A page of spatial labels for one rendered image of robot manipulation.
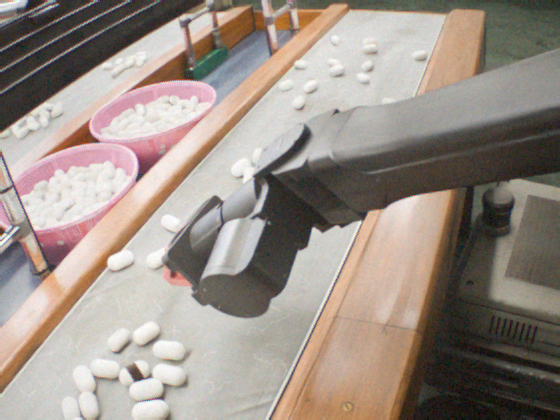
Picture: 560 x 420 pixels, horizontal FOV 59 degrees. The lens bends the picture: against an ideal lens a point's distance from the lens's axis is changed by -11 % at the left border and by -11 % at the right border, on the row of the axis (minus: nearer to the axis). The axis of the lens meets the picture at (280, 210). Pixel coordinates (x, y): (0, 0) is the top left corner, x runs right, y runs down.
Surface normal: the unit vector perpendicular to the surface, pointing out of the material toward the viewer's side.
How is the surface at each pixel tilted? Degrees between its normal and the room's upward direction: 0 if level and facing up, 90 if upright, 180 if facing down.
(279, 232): 53
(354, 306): 0
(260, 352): 0
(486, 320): 90
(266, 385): 0
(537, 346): 90
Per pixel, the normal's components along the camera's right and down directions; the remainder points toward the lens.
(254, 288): -0.22, 0.70
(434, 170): -0.47, 0.80
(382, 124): -0.70, -0.55
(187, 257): 0.62, -0.44
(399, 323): -0.12, -0.81
